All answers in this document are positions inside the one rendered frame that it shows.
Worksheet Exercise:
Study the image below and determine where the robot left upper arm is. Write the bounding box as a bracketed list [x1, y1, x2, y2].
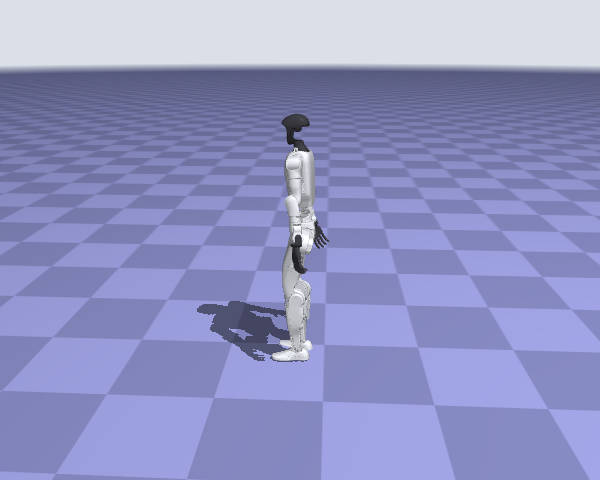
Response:
[285, 155, 303, 207]

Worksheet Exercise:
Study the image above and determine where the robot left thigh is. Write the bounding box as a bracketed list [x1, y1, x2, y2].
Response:
[282, 230, 314, 305]

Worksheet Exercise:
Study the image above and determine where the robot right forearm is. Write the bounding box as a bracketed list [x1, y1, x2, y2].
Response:
[303, 206, 317, 223]

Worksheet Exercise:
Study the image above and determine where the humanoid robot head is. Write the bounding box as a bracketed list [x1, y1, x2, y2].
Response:
[282, 114, 310, 152]

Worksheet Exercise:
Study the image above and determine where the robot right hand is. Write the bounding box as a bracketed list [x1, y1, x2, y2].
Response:
[314, 216, 329, 248]

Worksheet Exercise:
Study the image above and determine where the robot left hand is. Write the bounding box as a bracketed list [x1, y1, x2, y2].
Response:
[291, 235, 308, 274]

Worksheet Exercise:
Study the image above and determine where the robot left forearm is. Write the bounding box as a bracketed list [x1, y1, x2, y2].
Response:
[285, 196, 303, 244]

